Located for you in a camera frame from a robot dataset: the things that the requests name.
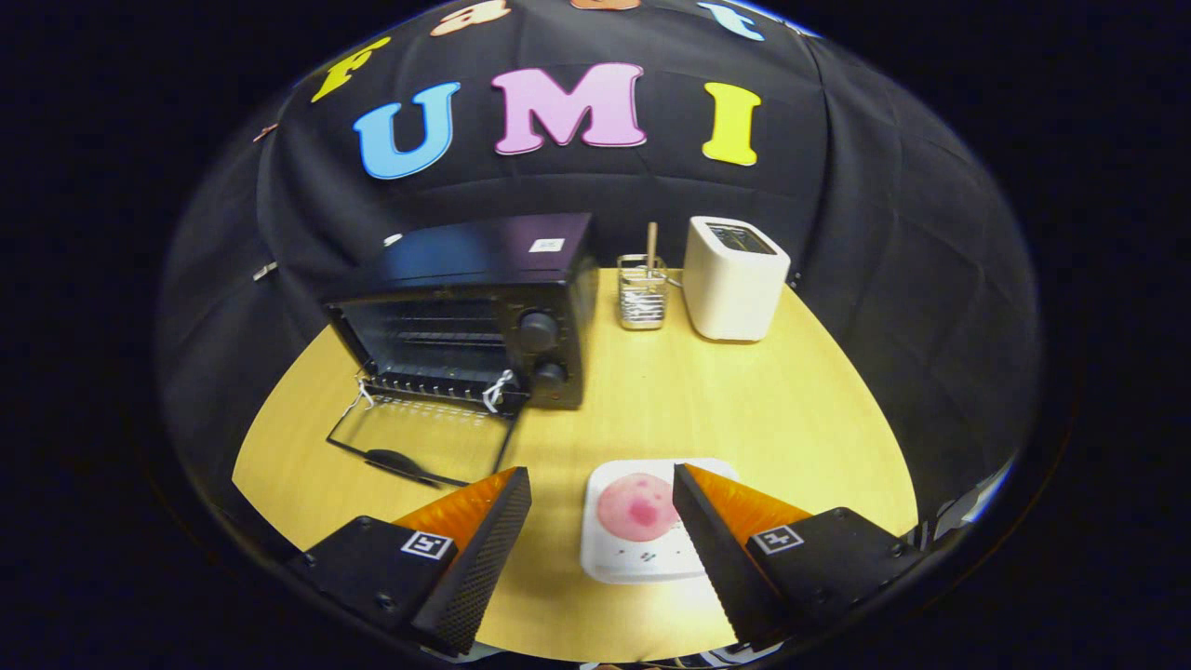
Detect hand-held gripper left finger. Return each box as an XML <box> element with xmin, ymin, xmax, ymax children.
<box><xmin>284</xmin><ymin>465</ymin><xmax>533</xmax><ymax>658</ymax></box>

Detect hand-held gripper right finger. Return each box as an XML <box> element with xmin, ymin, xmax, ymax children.
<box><xmin>672</xmin><ymin>462</ymin><xmax>924</xmax><ymax>652</ymax></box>

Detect white square plate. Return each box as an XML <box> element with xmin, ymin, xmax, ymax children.
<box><xmin>580</xmin><ymin>457</ymin><xmax>745</xmax><ymax>585</ymax></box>

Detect pink ham slice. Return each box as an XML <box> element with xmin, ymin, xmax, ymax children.
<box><xmin>596</xmin><ymin>473</ymin><xmax>680</xmax><ymax>541</ymax></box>

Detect black toaster oven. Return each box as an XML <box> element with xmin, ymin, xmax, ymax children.
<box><xmin>321</xmin><ymin>212</ymin><xmax>601</xmax><ymax>489</ymax></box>

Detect white pop-up toaster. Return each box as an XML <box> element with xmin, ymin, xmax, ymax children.
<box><xmin>682</xmin><ymin>216</ymin><xmax>792</xmax><ymax>342</ymax></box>

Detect black backdrop cloth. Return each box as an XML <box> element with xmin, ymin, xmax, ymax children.
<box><xmin>158</xmin><ymin>0</ymin><xmax>1041</xmax><ymax>522</ymax></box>

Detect metal wire oven rack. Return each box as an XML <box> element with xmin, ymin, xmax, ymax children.
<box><xmin>358</xmin><ymin>370</ymin><xmax>522</xmax><ymax>410</ymax></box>

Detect metal wire utensil holder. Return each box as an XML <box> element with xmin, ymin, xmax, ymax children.
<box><xmin>617</xmin><ymin>254</ymin><xmax>669</xmax><ymax>331</ymax></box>

